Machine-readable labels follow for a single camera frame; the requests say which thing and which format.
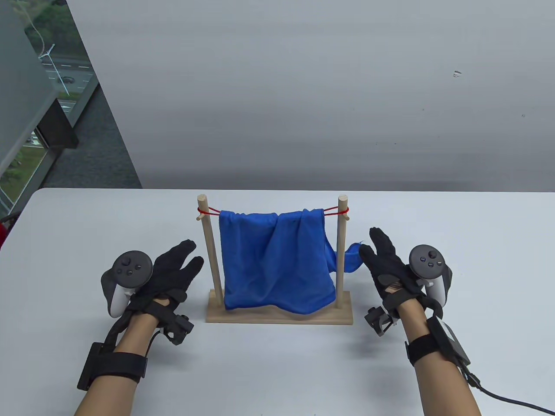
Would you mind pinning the blue towel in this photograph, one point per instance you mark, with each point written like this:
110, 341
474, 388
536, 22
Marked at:
277, 264

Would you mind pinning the person's left forearm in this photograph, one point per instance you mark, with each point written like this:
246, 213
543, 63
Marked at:
117, 372

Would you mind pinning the dark grey window pillar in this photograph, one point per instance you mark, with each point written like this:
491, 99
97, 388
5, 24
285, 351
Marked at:
56, 125

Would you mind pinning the person's right hand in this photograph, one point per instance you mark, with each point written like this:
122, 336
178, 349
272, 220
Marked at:
386, 264

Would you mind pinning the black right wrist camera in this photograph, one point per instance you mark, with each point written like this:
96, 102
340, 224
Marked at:
381, 320

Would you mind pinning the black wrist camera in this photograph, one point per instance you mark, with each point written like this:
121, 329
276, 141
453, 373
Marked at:
175, 325
381, 320

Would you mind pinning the person's right forearm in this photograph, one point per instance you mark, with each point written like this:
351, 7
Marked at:
438, 377

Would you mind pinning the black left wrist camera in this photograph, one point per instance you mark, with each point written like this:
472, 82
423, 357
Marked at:
175, 325

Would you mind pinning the dark grey right controller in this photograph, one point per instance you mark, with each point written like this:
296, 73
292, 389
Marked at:
429, 262

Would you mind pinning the red chair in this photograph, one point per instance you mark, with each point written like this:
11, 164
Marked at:
2, 236

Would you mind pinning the wooden rack with posts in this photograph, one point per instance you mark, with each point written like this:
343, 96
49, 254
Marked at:
277, 314

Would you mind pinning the dark grey left controller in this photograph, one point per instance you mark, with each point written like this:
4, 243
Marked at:
128, 266

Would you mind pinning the glass window with street view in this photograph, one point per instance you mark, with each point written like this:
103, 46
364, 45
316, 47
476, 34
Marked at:
65, 69

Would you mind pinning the frosted glass panel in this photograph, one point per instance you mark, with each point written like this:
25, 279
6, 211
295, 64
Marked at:
17, 86

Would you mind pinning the person's left hand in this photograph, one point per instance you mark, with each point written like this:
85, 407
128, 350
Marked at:
171, 273

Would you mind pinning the dark grey controller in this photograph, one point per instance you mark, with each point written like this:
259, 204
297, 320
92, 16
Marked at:
128, 266
429, 262

